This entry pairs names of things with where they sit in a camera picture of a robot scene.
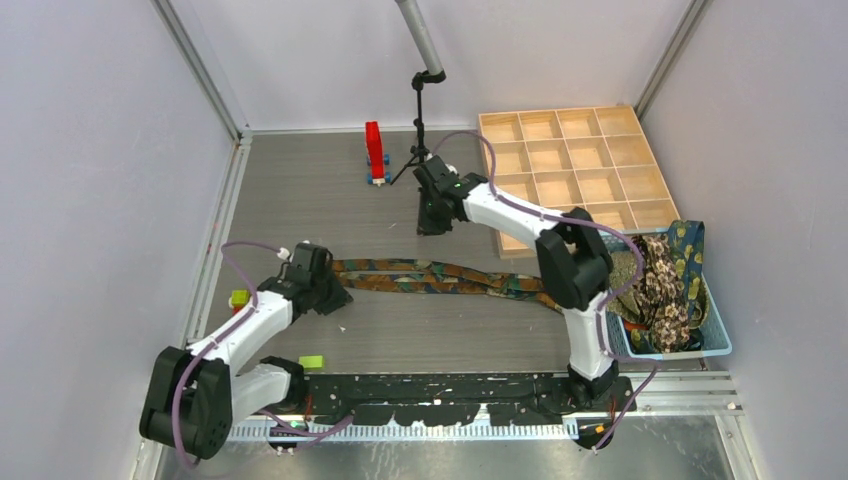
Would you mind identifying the blue orange green tie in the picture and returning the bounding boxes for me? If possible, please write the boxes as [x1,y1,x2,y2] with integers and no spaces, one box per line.
[332,258,562,312]

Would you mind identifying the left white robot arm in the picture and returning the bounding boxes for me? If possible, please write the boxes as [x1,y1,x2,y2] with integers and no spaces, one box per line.
[139,241,352,460]

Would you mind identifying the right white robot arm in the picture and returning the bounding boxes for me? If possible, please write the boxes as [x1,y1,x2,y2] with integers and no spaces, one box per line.
[414,156,618,411]

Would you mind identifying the black tripod stand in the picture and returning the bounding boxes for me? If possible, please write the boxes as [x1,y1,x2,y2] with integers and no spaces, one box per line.
[390,70,447,185]

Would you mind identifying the green red toy blocks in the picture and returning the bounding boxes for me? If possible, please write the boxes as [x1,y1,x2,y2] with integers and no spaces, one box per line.
[228,289,252,315]

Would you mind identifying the lime green block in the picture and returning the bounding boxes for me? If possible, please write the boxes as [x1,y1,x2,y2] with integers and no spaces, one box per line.
[298,355,325,371]

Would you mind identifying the red toy block truck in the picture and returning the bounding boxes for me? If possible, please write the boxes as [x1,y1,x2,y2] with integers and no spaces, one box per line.
[365,121,390,186]

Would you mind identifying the wooden compartment tray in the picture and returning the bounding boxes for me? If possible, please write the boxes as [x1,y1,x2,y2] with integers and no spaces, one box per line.
[478,105,680,233]

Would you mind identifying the grey pole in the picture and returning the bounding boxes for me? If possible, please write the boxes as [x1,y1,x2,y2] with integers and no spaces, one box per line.
[395,0,446,83]

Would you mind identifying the green vine pattern tie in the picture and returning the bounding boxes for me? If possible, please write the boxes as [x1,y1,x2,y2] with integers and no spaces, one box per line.
[608,251,645,324]

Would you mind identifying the brown floral black tie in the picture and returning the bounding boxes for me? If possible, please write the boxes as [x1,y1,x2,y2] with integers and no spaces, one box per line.
[632,235,708,353]

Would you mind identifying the blue tie yellow leaves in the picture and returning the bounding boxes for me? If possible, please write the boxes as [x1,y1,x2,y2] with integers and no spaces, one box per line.
[667,220,709,330]

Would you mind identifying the light blue plastic basket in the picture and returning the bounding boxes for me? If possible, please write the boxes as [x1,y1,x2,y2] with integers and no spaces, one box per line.
[603,229,732,360]

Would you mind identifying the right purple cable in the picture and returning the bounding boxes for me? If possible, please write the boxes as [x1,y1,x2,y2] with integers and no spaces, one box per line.
[430,130,660,452]

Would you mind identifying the aluminium front rail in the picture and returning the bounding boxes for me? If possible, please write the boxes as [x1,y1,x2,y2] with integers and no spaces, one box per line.
[140,370,745,444]

